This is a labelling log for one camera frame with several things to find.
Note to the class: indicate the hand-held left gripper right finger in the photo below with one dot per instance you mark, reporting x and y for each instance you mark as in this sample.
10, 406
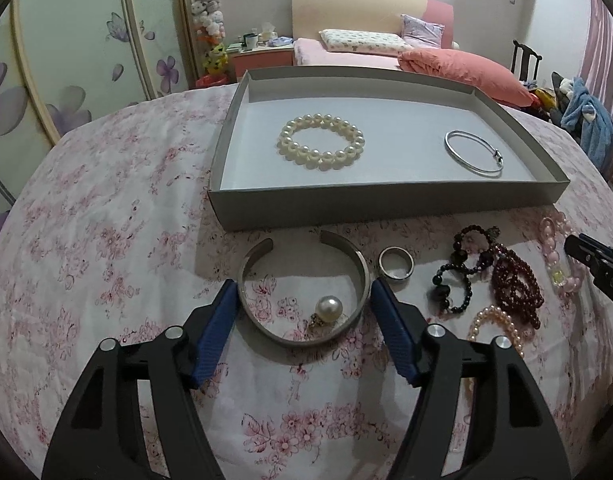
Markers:
394, 335

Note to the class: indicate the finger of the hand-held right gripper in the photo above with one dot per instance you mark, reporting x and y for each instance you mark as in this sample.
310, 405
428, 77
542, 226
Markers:
603, 265

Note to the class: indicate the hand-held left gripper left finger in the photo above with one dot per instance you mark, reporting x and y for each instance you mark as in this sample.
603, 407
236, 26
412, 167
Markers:
214, 335

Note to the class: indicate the pearl earring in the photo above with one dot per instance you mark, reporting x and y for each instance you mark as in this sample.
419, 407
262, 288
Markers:
329, 307

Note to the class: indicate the grey cardboard tray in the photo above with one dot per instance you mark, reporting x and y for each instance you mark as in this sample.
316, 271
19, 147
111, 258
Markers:
396, 160

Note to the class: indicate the blue garment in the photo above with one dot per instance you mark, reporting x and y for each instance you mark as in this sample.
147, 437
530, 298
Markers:
593, 125

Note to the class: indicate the thin silver bangle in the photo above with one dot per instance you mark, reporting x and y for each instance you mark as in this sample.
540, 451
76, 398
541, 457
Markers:
497, 156

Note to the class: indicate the colourful clothes pile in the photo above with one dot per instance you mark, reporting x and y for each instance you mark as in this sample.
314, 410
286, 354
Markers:
538, 99

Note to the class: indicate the black office chair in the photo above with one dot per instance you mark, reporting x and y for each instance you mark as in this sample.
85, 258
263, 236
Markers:
557, 90

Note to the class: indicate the pink curtain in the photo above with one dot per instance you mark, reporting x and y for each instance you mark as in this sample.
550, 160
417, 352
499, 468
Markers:
606, 60

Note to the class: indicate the dark wooden chair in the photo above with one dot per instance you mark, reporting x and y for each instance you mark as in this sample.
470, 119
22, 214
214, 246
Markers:
523, 60

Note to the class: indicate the folded coral quilt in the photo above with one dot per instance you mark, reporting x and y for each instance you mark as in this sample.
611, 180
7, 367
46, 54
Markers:
456, 70

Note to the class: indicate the red trash bin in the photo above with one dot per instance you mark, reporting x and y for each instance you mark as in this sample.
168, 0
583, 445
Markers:
210, 81

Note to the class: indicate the pink and cream nightstand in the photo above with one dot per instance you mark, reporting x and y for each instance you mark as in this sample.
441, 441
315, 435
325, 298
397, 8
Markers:
261, 62

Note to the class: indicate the lilac pillow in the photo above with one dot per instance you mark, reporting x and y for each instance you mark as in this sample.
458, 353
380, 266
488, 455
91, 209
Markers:
424, 32

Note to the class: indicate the white printed pillow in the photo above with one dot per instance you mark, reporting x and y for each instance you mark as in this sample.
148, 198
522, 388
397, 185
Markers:
361, 41

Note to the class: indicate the white mug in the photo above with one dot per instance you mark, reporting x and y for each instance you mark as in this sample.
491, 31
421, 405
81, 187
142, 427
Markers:
251, 41

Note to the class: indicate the light blue cloth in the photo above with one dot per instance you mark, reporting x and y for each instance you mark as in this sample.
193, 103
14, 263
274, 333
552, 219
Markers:
281, 41

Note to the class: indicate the tissue box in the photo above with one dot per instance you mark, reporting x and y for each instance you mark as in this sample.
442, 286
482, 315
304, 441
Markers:
269, 32

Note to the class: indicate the plush toy tower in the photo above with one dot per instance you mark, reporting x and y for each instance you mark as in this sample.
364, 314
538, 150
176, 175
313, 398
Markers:
209, 10

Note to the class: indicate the floral sliding wardrobe doors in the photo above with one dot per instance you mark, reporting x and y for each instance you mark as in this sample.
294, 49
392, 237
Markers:
76, 35

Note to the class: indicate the cream and pink headboard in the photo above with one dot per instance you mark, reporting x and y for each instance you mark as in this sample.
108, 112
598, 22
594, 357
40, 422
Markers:
346, 7

